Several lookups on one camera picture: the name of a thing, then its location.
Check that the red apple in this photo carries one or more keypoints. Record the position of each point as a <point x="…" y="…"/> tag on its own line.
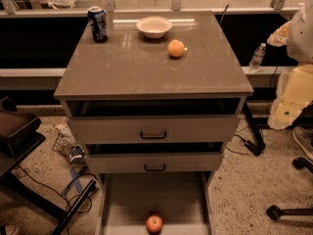
<point x="154" y="223"/>

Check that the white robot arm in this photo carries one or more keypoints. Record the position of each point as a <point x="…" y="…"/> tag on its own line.
<point x="295" y="87"/>

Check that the grey drawer cabinet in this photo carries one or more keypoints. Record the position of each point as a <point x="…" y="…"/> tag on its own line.
<point x="132" y="76"/>

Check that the open bottom drawer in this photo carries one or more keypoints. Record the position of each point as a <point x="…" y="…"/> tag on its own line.
<point x="179" y="198"/>

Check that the orange fruit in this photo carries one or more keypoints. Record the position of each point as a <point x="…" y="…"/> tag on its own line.
<point x="176" y="48"/>

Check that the white paper bowl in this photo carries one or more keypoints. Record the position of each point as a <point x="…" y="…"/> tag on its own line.
<point x="154" y="27"/>

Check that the black table leg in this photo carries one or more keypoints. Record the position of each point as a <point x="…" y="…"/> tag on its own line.
<point x="74" y="208"/>

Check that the black power adapter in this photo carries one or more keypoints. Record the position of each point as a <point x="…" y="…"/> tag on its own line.
<point x="250" y="146"/>

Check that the blue soda can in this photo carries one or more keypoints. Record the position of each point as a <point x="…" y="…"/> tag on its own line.
<point x="97" y="19"/>

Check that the clear plastic water bottle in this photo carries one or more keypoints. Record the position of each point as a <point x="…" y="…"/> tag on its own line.
<point x="257" y="58"/>

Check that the dark chair at left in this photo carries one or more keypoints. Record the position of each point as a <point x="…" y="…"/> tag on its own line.
<point x="18" y="135"/>

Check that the grey sneaker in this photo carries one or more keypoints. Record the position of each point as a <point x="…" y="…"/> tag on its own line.
<point x="304" y="139"/>

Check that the black chair base caster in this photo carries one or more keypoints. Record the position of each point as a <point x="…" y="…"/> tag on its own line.
<point x="274" y="212"/>

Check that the top drawer with handle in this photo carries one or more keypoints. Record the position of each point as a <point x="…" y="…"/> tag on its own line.
<point x="123" y="130"/>

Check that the drawer with handle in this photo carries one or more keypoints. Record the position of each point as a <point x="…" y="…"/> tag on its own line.
<point x="156" y="162"/>
<point x="123" y="130"/>

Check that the middle drawer with handle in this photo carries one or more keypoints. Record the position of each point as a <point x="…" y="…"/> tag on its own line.
<point x="156" y="162"/>

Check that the wire basket on floor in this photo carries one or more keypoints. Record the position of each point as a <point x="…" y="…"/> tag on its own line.
<point x="63" y="144"/>

